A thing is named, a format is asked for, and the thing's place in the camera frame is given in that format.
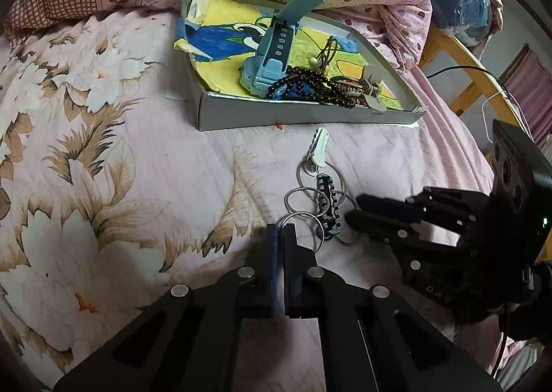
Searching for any light blue kids smartwatch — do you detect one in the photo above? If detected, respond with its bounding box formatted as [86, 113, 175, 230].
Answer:
[239, 0, 326, 99]

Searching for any person's right hand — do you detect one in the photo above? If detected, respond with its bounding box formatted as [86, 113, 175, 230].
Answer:
[453, 314, 528, 373]

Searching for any white cable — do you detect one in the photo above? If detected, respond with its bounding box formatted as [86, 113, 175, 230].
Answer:
[480, 89, 536, 147]

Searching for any black beaded bracelet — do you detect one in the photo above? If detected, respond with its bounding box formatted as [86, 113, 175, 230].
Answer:
[265, 66, 359, 110]

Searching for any beige metal hair claw clip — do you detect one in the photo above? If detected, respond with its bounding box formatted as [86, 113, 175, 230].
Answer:
[330, 65, 387, 112]

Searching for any white alligator hair clip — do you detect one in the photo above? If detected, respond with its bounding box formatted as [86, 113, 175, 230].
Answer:
[303, 128, 329, 176]

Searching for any black power cable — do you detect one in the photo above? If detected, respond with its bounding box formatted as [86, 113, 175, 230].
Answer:
[425, 65, 512, 93]

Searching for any black white braided keychain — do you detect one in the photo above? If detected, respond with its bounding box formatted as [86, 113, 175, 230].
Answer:
[284, 156, 357, 255]

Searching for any pink floral bed sheet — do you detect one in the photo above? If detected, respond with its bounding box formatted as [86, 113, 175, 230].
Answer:
[1, 10, 493, 391]

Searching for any colourful frog crayon drawing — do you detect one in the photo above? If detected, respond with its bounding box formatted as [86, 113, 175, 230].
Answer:
[174, 0, 403, 111]

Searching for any grey shallow cardboard box tray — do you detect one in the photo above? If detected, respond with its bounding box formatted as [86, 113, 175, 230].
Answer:
[175, 0, 425, 131]

